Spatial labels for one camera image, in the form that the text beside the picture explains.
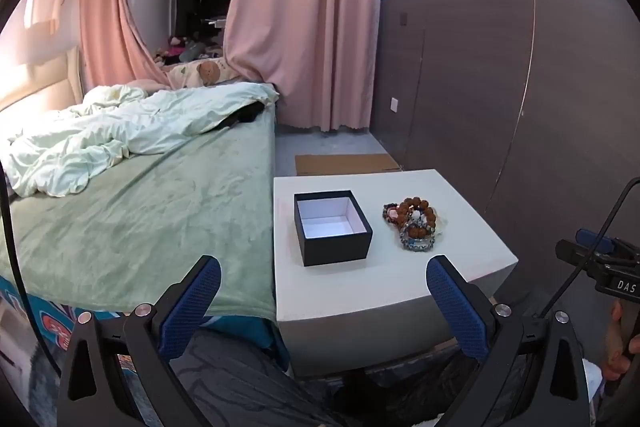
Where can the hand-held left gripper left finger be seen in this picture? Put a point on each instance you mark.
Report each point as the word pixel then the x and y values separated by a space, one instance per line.
pixel 195 302

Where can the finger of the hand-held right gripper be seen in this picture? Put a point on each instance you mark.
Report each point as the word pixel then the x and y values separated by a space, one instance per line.
pixel 595 239

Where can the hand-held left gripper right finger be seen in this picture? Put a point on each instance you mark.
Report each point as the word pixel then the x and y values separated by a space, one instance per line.
pixel 455 307

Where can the black box with white inside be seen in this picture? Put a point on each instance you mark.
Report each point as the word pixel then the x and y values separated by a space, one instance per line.
pixel 327 222

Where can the person's right hand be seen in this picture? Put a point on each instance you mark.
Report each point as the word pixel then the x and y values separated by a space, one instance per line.
pixel 620 357

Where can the green bedsheet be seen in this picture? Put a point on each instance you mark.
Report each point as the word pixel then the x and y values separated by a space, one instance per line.
pixel 150 217

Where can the white low table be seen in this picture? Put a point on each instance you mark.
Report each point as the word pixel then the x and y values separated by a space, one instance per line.
pixel 350 292

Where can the blue printed blanket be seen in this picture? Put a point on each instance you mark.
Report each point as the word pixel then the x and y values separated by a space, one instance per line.
pixel 50 322

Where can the flat cardboard sheet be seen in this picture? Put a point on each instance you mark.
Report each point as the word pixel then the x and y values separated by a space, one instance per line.
pixel 345 164

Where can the black garment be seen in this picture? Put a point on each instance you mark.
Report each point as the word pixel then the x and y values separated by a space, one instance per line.
pixel 245 114

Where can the pale crumpled duvet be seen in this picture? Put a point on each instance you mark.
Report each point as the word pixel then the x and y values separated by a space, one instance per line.
pixel 100 132

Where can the pink pillow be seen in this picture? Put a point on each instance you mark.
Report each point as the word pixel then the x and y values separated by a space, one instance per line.
pixel 145 84

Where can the bear print pillow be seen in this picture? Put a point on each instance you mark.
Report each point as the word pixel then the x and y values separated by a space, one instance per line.
pixel 207 72

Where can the pile of plush toys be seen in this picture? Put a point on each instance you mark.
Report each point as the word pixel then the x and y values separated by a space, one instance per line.
pixel 187 49

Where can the beige padded headboard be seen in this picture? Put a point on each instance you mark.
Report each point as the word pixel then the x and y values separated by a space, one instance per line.
pixel 40 82

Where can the pink curtain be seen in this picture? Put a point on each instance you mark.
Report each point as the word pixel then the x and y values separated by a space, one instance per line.
pixel 115 7
pixel 300 17

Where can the white wall socket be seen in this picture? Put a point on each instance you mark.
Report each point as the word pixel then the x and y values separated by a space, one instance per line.
pixel 394 105

